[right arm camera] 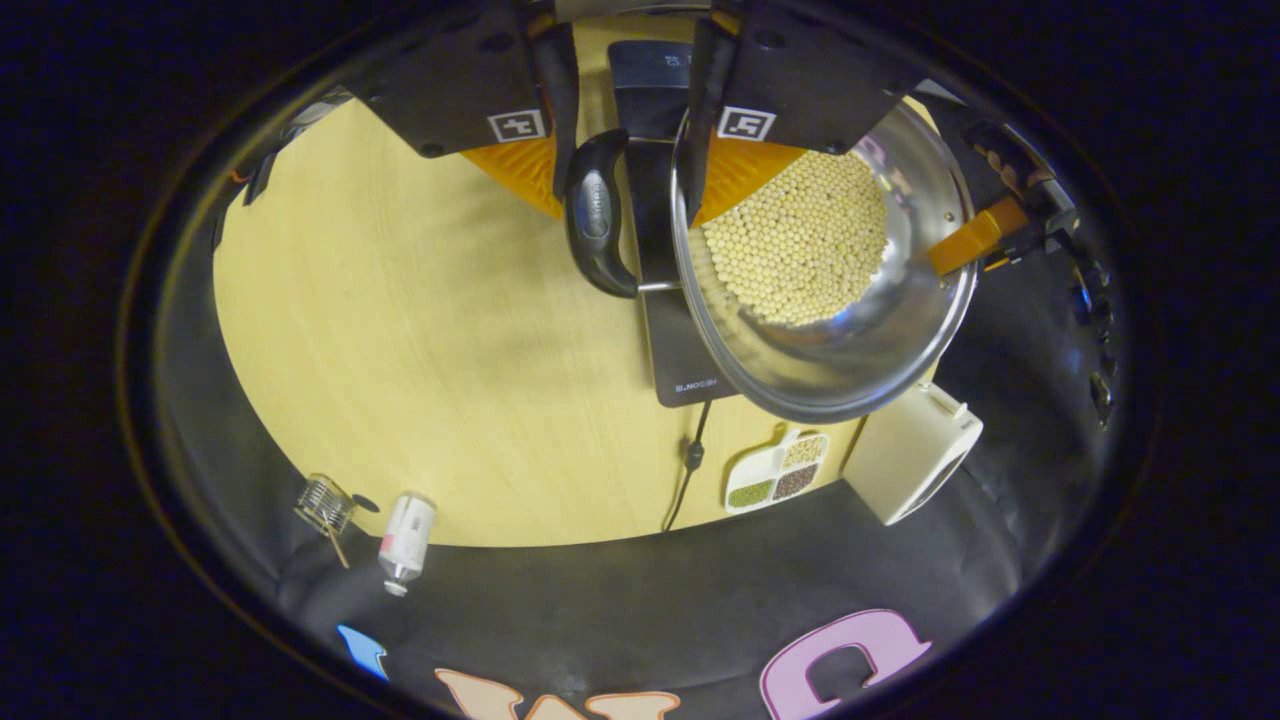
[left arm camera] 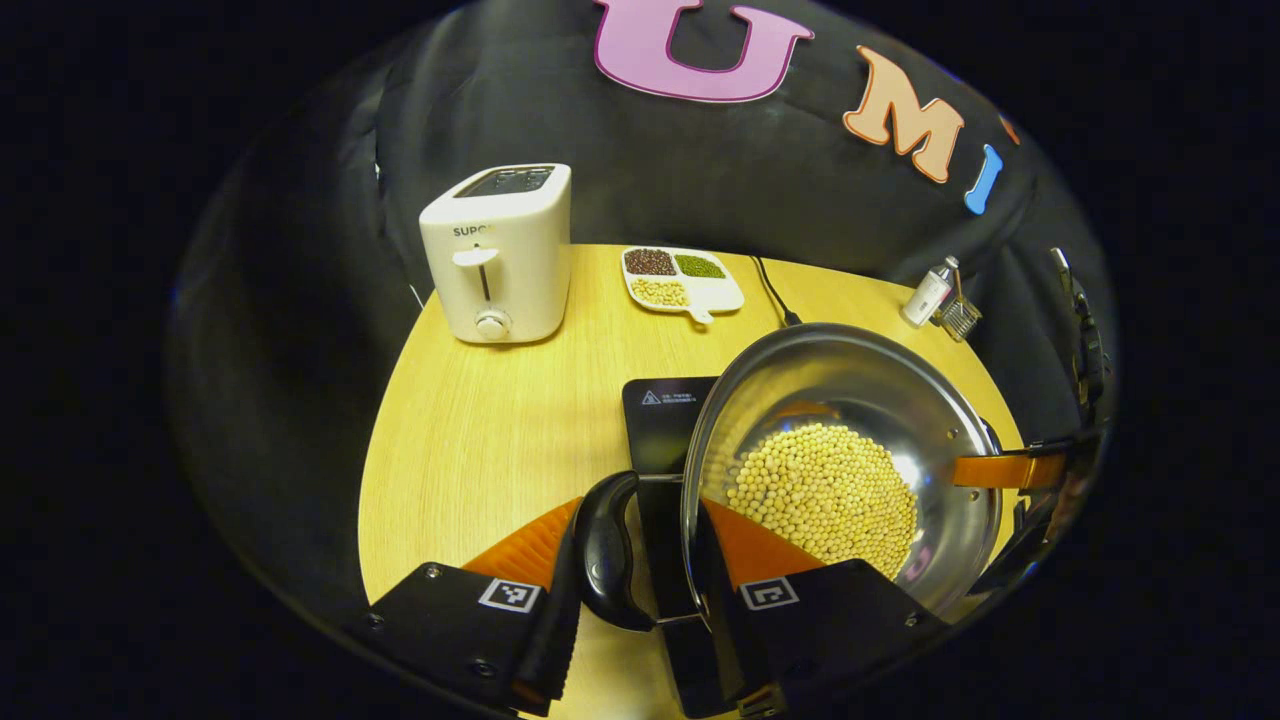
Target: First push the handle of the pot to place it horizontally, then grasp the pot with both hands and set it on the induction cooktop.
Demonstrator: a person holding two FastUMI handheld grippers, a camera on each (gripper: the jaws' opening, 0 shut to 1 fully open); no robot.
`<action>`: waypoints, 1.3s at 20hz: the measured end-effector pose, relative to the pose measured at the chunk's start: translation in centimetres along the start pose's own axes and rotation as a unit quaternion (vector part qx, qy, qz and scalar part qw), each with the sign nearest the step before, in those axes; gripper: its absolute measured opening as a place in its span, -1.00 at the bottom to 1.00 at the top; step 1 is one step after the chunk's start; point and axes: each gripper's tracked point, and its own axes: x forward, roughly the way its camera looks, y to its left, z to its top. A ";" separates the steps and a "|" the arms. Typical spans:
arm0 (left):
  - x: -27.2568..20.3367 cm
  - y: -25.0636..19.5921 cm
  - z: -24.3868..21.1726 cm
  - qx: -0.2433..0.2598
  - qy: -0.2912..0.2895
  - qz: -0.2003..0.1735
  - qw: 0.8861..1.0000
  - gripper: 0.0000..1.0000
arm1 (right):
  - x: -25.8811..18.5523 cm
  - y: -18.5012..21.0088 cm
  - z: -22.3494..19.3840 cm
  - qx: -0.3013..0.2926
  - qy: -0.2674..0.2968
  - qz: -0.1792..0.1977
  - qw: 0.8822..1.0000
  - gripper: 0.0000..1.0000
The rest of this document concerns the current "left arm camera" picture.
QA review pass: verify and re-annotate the black power cable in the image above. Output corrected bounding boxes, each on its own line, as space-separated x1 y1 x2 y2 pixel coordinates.
750 255 803 328

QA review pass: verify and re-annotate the stainless steel pot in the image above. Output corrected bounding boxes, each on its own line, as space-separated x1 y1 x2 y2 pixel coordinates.
572 322 1006 633

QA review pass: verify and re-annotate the white divided dish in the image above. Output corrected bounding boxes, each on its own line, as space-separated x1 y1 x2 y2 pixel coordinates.
620 246 746 326

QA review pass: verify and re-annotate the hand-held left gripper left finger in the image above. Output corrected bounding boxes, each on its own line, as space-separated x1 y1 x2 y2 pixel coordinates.
365 495 586 716

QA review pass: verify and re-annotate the small clear plastic bottle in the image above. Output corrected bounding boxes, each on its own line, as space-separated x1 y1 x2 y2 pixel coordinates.
900 256 961 329

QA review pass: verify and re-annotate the clear glass holder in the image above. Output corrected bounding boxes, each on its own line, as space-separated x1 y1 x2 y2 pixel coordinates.
938 295 984 343

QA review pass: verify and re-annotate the black backdrop cloth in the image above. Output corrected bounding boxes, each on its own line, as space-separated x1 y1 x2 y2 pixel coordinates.
165 0 1116 621

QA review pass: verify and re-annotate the pile of yellow soybeans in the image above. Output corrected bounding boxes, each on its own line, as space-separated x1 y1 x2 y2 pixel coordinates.
725 422 919 581

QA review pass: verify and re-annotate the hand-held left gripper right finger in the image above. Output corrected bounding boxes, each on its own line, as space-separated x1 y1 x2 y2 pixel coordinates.
690 497 951 716

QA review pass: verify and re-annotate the black induction cooktop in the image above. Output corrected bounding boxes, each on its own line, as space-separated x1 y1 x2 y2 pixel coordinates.
621 376 746 719

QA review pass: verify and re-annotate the white toaster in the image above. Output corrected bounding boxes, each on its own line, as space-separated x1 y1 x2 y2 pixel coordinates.
418 163 573 346

